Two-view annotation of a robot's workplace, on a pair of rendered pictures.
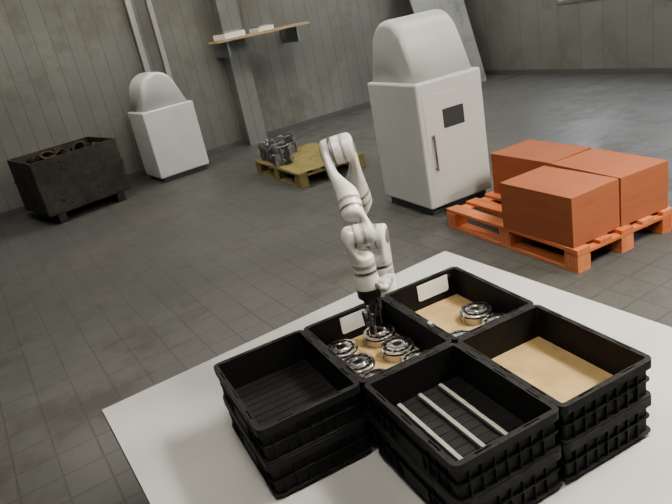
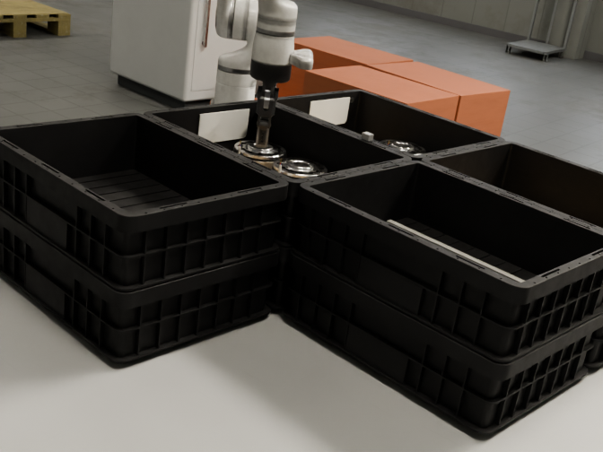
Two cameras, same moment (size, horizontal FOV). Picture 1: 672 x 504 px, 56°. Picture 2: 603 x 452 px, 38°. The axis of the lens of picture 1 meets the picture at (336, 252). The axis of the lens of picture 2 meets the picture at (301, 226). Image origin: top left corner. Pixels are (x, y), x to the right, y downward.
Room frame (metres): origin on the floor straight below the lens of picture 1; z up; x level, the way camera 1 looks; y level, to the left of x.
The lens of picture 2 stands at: (0.28, 0.51, 1.36)
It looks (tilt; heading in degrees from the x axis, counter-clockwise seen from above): 22 degrees down; 335
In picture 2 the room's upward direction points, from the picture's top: 8 degrees clockwise
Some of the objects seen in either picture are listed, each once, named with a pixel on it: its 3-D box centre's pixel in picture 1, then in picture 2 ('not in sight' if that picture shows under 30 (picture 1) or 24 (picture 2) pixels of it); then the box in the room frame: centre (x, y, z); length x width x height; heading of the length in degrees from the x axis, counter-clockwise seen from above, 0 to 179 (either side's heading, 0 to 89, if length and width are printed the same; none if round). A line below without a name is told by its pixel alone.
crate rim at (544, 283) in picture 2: (454, 399); (458, 220); (1.27, -0.21, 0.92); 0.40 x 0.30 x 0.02; 23
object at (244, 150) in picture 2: (379, 331); (260, 149); (1.77, -0.08, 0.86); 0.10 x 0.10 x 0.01
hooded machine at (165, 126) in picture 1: (165, 124); not in sight; (8.73, 1.92, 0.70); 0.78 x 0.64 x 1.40; 118
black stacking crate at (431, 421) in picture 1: (457, 416); (451, 251); (1.27, -0.21, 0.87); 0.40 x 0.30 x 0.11; 23
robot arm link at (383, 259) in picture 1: (377, 246); (240, 37); (2.13, -0.15, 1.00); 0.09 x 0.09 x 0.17; 70
